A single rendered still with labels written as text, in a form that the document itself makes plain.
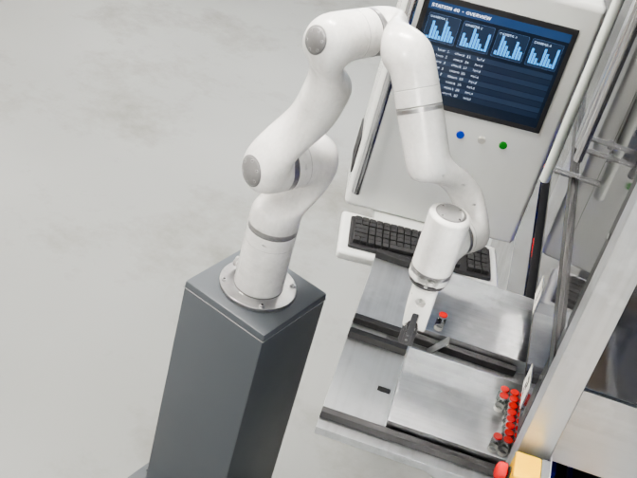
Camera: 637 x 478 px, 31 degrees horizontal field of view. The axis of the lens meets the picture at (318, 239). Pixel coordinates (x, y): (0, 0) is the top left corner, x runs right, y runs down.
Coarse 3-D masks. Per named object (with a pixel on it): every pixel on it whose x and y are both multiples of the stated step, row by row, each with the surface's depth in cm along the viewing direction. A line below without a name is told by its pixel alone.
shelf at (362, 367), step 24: (384, 264) 294; (384, 288) 285; (408, 288) 287; (360, 312) 276; (384, 312) 278; (384, 336) 270; (360, 360) 262; (384, 360) 263; (456, 360) 269; (336, 384) 253; (360, 384) 255; (384, 384) 257; (336, 408) 247; (360, 408) 249; (384, 408) 251; (336, 432) 241; (360, 432) 243; (384, 456) 242; (408, 456) 241; (432, 456) 242
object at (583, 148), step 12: (636, 12) 224; (636, 24) 225; (624, 48) 228; (624, 60) 229; (612, 72) 231; (612, 84) 232; (600, 96) 235; (600, 108) 236; (588, 132) 239; (588, 144) 241; (576, 156) 243; (600, 156) 242
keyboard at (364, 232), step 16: (352, 224) 316; (368, 224) 315; (384, 224) 317; (352, 240) 310; (368, 240) 309; (384, 240) 311; (400, 240) 313; (416, 240) 315; (464, 256) 316; (480, 256) 315; (464, 272) 310; (480, 272) 311
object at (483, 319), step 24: (456, 288) 292; (480, 288) 292; (432, 312) 282; (456, 312) 284; (480, 312) 286; (504, 312) 288; (528, 312) 291; (432, 336) 271; (456, 336) 276; (480, 336) 278; (504, 336) 281; (528, 336) 283; (504, 360) 270
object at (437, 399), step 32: (416, 352) 264; (416, 384) 259; (448, 384) 262; (480, 384) 264; (512, 384) 263; (416, 416) 251; (448, 416) 253; (480, 416) 255; (448, 448) 243; (480, 448) 247
